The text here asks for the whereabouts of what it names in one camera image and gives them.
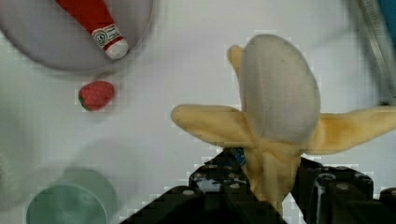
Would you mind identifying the red ketchup bottle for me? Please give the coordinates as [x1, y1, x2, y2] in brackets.
[55, 0, 129, 60]

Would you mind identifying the red toy strawberry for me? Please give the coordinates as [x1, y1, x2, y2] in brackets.
[78, 81, 115, 111]

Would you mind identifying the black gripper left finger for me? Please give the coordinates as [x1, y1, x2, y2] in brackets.
[120, 148, 287, 224]

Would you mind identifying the peeled toy banana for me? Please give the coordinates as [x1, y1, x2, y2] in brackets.
[171, 35, 396, 212]

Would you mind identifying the pale pink oval plate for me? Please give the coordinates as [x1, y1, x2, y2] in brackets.
[0, 0, 154, 72]

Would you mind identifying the green mug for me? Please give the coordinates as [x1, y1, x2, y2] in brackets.
[25, 167, 119, 224]

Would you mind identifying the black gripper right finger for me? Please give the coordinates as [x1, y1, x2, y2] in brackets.
[291, 158, 396, 224]

